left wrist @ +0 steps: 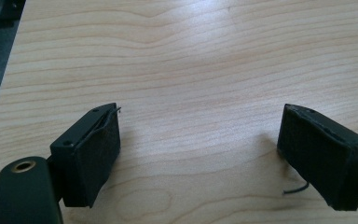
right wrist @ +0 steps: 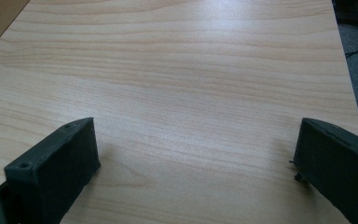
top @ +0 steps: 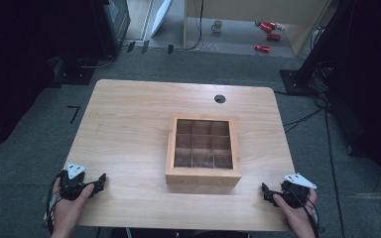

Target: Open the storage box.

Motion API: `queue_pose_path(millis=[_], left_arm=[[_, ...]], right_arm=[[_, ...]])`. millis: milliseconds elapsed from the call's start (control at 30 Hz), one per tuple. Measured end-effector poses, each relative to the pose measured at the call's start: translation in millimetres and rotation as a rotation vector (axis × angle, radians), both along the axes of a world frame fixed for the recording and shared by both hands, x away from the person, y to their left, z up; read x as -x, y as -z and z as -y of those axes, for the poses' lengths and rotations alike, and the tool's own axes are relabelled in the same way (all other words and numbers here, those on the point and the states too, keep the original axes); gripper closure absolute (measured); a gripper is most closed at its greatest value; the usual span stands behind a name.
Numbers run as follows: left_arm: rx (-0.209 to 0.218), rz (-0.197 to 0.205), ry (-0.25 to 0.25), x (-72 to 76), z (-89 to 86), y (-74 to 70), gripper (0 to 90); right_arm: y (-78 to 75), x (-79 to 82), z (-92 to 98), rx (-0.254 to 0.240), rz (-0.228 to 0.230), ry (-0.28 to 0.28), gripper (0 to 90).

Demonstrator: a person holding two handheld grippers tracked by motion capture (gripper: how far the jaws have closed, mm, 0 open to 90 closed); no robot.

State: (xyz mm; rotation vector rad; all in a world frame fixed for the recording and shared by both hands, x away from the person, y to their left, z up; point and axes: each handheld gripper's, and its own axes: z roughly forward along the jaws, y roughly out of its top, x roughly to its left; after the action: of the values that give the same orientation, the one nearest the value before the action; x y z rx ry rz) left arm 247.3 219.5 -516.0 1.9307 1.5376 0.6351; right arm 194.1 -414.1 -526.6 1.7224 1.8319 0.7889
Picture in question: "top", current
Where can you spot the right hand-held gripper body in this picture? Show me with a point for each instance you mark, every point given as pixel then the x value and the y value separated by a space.
pixel 296 195

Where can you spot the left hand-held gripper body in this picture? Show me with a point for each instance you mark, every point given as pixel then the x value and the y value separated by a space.
pixel 69 186

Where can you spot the wooden compartment box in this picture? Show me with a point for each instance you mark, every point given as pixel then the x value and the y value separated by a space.
pixel 202 175

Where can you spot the person's right hand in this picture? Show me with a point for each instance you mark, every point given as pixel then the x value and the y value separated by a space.
pixel 297 218

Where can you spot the person's left hand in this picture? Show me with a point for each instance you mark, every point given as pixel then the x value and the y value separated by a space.
pixel 66 211

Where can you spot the person's dark clothing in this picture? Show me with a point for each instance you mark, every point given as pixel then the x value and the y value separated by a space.
pixel 178 234

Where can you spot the dark curtain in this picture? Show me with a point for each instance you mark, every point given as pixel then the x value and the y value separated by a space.
pixel 20 66
pixel 373 82

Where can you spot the black floor tape strip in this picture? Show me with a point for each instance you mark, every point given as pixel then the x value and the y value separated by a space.
pixel 131 46
pixel 145 46

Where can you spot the red can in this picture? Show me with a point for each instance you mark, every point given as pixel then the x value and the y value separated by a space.
pixel 262 48
pixel 273 37
pixel 273 25
pixel 265 27

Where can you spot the black metal stand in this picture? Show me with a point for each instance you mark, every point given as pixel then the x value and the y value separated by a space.
pixel 314 49

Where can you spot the dark monitor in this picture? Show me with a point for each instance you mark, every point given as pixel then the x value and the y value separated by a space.
pixel 117 18

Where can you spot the white board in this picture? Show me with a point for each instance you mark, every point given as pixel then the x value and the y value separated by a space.
pixel 160 16

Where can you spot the grey mug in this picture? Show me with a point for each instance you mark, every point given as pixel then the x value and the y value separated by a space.
pixel 217 26

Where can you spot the black stand base plate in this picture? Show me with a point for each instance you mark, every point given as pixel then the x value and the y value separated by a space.
pixel 76 76

